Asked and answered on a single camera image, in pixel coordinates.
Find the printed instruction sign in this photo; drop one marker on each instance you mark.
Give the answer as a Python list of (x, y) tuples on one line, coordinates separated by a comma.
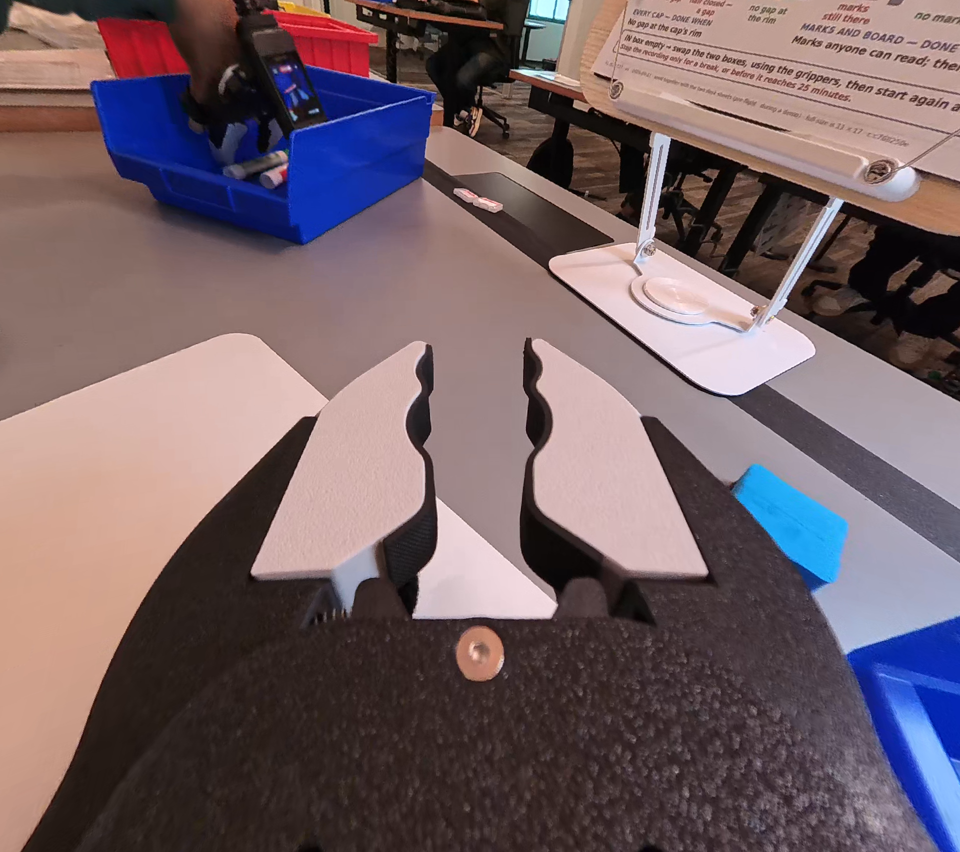
[(787, 4)]

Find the wooden backing board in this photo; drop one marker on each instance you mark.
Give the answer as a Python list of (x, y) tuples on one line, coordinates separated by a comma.
[(622, 4)]

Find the person's left hand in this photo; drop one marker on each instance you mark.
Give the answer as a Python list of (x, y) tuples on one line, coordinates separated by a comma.
[(214, 56)]

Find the white whiteboard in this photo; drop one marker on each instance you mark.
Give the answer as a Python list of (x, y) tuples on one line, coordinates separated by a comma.
[(112, 492)]

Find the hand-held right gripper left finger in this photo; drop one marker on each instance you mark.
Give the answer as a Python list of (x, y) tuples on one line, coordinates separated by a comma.
[(352, 484)]

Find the white paper sheet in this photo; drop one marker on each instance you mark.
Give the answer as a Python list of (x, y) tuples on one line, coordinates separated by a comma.
[(52, 68)]

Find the black office chair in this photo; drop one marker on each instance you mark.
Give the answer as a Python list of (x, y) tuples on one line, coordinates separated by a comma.
[(514, 19)]

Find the black tape strip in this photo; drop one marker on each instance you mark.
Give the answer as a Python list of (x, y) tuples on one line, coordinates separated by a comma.
[(862, 454)]

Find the blue foam eraser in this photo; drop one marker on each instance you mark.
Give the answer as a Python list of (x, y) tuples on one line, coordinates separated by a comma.
[(795, 522)]

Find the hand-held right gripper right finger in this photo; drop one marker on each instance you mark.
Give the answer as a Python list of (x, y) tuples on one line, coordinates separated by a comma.
[(607, 484)]

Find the red plastic bin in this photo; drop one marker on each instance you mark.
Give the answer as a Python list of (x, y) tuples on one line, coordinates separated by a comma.
[(330, 45)]

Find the yellow plastic bin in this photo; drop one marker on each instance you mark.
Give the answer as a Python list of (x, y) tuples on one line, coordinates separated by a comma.
[(304, 9)]

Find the black bag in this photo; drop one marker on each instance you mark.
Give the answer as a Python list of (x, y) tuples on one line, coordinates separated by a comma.
[(551, 161)]

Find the clear plastic bags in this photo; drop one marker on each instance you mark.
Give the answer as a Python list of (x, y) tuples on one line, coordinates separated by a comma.
[(52, 26)]

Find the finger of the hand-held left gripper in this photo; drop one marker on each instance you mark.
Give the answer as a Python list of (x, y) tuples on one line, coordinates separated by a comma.
[(225, 143)]

